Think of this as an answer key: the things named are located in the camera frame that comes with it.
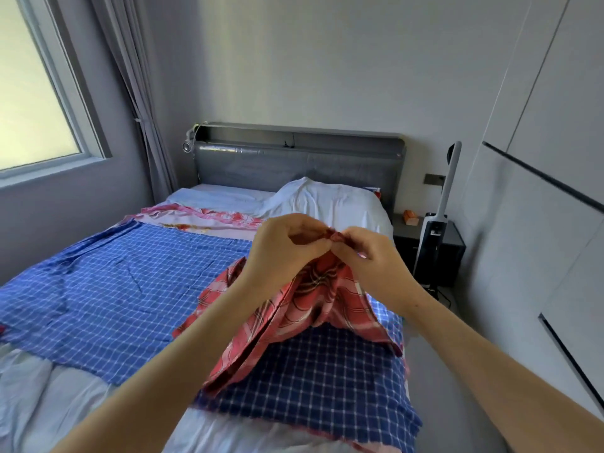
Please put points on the person's right hand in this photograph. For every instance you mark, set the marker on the person's right hand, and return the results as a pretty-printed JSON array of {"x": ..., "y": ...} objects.
[{"x": 377, "y": 269}]

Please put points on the person's left hand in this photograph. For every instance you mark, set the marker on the person's left hand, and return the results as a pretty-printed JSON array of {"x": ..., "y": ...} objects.
[{"x": 278, "y": 255}]

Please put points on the red white plaid cloth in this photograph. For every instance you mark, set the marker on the red white plaid cloth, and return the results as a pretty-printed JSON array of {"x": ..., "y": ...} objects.
[{"x": 302, "y": 306}]

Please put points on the blue checked cloth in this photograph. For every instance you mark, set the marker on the blue checked cloth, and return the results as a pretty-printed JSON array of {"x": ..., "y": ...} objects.
[{"x": 113, "y": 287}]

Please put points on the person's left forearm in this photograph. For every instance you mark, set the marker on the person's left forearm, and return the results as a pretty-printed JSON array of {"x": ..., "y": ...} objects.
[{"x": 160, "y": 382}]

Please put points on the person's right forearm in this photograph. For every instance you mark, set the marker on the person's right forearm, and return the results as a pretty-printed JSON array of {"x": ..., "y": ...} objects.
[{"x": 500, "y": 382}]

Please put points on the small orange object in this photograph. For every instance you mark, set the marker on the small orange object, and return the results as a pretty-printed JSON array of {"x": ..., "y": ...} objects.
[{"x": 411, "y": 218}]

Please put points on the white pillow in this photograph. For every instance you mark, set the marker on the white pillow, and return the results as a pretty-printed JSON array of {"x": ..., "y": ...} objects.
[{"x": 321, "y": 201}]

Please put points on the dark nightstand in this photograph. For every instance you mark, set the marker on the dark nightstand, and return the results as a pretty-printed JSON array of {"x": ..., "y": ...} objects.
[{"x": 448, "y": 255}]

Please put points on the black white standing device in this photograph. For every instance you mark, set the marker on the black white standing device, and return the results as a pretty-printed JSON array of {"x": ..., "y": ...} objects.
[{"x": 436, "y": 221}]

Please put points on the red blue cloth item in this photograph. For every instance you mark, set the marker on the red blue cloth item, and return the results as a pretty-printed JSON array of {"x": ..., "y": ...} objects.
[{"x": 374, "y": 192}]

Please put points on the grey padded headboard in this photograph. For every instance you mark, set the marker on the grey padded headboard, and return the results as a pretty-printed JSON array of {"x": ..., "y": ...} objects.
[{"x": 283, "y": 160}]

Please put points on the clip-on bed lamp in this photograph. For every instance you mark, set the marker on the clip-on bed lamp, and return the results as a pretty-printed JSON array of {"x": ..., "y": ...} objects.
[{"x": 190, "y": 141}]

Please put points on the white wardrobe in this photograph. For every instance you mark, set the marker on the white wardrobe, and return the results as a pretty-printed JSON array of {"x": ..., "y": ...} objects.
[{"x": 547, "y": 184}]

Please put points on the grey curtain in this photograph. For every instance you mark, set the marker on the grey curtain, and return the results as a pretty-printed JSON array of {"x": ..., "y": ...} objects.
[{"x": 132, "y": 80}]

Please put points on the white bed sheet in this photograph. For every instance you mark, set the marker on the white bed sheet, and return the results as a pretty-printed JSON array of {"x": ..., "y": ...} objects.
[{"x": 38, "y": 401}]

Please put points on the white framed window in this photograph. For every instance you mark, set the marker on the white framed window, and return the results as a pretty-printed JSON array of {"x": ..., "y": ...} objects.
[{"x": 38, "y": 80}]

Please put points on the dark wall socket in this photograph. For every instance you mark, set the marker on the dark wall socket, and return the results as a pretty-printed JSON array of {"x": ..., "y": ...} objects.
[{"x": 434, "y": 179}]

